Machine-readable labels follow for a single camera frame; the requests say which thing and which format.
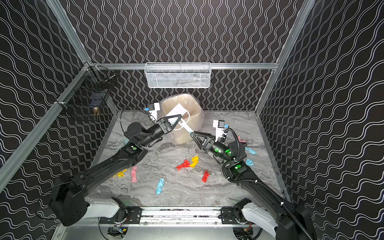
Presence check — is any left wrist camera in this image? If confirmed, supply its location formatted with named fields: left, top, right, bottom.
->
left=144, top=103, right=160, bottom=121

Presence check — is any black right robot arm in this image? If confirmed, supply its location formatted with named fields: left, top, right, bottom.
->
left=190, top=128, right=317, bottom=240

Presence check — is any teal hand brush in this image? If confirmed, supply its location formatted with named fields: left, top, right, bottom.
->
left=174, top=122, right=194, bottom=134

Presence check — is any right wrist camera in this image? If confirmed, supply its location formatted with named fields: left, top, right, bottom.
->
left=213, top=120, right=229, bottom=143

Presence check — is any blue paper scrap far right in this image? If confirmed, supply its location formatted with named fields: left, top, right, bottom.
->
left=246, top=159, right=254, bottom=167

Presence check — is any beige trash bin with liner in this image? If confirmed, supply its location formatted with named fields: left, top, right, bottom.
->
left=160, top=94, right=205, bottom=145

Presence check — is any teal dustpan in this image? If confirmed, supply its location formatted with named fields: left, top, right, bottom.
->
left=166, top=104, right=193, bottom=133

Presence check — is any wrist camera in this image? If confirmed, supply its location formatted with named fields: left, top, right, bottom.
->
left=213, top=120, right=229, bottom=143
left=144, top=103, right=160, bottom=121

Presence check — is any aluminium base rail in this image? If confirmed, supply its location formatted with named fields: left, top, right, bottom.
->
left=59, top=205, right=304, bottom=228

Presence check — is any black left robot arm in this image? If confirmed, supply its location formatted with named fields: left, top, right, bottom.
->
left=49, top=114, right=182, bottom=227

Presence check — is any black wire wall basket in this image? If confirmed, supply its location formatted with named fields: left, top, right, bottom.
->
left=60, top=66, right=117, bottom=122

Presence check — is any white mesh wall basket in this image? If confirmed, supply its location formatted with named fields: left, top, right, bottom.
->
left=144, top=62, right=212, bottom=89

